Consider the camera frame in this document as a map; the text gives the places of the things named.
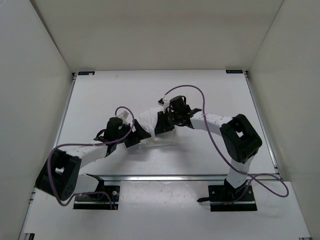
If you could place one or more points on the blue left corner label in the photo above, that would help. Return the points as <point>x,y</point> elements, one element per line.
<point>86,73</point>

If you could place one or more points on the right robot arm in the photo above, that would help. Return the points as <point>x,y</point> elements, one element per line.
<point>241,140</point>

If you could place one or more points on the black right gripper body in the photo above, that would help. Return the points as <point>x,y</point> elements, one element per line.
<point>176,116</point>

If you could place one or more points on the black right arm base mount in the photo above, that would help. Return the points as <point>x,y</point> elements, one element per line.
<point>222,198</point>

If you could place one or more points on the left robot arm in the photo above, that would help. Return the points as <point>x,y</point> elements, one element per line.
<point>59,175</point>

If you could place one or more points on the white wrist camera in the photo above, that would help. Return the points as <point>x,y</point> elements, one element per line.
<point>165,104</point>
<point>124,117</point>

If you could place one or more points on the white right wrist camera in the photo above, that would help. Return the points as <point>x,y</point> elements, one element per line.
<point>165,104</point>

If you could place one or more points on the blue right corner label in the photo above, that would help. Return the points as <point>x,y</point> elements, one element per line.
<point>234,71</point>

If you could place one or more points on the blue corner label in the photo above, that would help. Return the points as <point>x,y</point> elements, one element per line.
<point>86,73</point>
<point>234,71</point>

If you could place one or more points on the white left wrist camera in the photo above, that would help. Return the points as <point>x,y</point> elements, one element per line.
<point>124,117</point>

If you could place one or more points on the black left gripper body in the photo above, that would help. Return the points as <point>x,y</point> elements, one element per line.
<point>126,128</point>

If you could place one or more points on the aluminium table edge rail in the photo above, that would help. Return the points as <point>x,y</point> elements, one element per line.
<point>164,178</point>

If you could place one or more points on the white pleated skirt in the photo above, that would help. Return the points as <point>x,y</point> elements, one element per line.
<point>148,121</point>

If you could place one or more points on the aluminium side rail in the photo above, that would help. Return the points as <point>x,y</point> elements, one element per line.
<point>264,131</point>
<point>62,114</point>

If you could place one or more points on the right aluminium side rail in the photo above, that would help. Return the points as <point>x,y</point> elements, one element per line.
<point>264,131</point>

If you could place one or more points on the left aluminium side rail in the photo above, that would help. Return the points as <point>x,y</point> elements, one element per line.
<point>62,114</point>

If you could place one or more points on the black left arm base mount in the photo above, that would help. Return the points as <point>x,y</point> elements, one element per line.
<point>94,193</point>

